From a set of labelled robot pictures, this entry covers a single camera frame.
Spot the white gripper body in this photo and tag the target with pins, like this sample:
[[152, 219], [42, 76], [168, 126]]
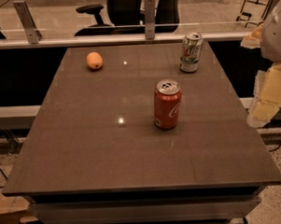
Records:
[[276, 38]]

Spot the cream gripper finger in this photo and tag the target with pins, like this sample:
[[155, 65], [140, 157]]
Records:
[[267, 97], [252, 41]]

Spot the red coke can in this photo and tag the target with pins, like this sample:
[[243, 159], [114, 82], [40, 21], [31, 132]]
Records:
[[167, 99]]

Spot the green white soda can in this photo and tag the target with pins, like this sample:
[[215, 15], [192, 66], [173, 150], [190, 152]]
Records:
[[191, 51]]

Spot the wooden stool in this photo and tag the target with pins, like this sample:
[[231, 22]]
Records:
[[252, 12]]

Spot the black office chair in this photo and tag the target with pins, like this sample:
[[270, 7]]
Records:
[[126, 18]]

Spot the orange fruit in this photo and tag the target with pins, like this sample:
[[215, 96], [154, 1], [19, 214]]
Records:
[[94, 60]]

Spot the grey table base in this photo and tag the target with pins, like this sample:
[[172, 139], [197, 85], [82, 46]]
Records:
[[206, 210]]

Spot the cardboard box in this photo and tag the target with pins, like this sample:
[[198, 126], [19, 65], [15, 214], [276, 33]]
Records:
[[14, 210]]

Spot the middle metal rail bracket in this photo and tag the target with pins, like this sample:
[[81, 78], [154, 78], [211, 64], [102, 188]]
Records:
[[149, 19]]

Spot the metal rail bracket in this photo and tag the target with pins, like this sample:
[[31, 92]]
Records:
[[32, 33], [149, 19]]

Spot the left metal rail bracket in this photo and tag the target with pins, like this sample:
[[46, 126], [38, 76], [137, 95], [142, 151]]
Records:
[[32, 33]]

